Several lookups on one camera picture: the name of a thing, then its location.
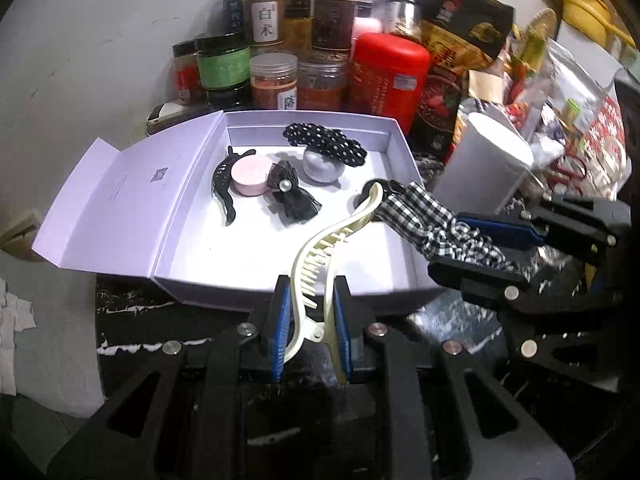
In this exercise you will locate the glass jar with black lid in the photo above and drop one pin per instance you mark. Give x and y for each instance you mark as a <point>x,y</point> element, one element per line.
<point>405,17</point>

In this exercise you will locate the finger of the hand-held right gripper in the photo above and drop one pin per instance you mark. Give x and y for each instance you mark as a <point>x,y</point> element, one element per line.
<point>500,230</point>
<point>480,280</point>

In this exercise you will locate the small jar with red label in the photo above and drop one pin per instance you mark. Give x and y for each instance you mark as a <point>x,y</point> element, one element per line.
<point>185,75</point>

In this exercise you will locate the white paper towel sheet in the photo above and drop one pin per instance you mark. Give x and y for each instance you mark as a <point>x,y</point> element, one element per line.
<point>12,335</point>

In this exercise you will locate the yellow plastic basin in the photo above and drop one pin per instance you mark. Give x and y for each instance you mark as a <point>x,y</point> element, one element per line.
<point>590,10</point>

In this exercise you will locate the jar with brown label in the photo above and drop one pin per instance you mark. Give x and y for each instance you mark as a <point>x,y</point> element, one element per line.
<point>322,85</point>

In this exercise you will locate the clear silver plastic bag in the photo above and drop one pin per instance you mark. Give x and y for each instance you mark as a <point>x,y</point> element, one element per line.
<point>580,80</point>

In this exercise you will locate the black polka dot hair clip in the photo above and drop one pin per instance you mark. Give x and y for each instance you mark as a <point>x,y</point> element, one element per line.
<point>325,142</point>

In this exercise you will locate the pink bottle cap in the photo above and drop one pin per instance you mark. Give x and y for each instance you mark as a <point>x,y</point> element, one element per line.
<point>367,26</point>

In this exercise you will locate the jar of orange peel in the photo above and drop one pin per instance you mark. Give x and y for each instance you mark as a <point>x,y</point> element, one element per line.
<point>272,85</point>

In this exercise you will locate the lavender gift box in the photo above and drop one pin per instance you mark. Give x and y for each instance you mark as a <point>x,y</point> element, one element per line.
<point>125,200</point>

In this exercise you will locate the short black jar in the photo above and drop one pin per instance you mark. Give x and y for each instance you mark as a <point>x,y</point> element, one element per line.
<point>227,99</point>

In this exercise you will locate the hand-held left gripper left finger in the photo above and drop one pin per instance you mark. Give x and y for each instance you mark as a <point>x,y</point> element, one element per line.
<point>280,330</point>

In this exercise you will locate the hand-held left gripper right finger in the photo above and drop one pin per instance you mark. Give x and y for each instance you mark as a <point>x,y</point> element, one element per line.
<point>344,330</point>

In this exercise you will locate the red scissors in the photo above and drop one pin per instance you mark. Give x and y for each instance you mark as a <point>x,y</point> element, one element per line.
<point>570,167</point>

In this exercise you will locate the cardboard box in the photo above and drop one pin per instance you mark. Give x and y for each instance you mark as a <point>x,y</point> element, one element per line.
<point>17,235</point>

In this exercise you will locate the black hair claw clip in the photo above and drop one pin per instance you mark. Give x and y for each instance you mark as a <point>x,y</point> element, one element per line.
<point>222,185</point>

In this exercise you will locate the jar with dark blue label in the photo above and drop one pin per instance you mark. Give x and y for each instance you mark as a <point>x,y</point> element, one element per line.
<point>234,10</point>

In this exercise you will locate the pink round container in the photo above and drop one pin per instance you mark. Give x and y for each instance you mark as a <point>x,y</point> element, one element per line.
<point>250,175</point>

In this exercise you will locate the black bow hair clip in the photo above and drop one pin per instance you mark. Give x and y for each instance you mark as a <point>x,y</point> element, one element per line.
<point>295,205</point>

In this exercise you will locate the red patterned snack bag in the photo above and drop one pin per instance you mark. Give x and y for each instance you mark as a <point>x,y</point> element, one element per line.
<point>607,145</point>

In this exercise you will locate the jar with white label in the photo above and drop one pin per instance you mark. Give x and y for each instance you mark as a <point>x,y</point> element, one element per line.
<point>265,20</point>

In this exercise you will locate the black snack bag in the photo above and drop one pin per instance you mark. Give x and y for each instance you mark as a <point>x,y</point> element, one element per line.
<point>465,35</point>

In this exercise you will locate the black jar with green label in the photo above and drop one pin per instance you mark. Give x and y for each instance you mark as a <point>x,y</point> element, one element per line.
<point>222,62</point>

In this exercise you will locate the cream hair claw clip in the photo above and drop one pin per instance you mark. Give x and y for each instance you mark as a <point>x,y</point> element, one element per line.
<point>330,232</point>

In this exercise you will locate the black white gingham scrunchie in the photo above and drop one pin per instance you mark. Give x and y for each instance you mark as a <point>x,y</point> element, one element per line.
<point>425,215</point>

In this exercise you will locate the white round case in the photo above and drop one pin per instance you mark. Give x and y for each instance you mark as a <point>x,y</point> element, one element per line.
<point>322,167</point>

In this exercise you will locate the phone with white charger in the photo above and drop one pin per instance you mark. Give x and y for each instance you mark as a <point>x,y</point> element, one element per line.
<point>180,117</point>

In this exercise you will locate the jar with golden label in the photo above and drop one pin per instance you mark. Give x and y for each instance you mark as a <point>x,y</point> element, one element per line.
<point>297,32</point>

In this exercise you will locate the red canister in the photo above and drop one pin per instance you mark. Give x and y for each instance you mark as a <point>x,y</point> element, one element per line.
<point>387,80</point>

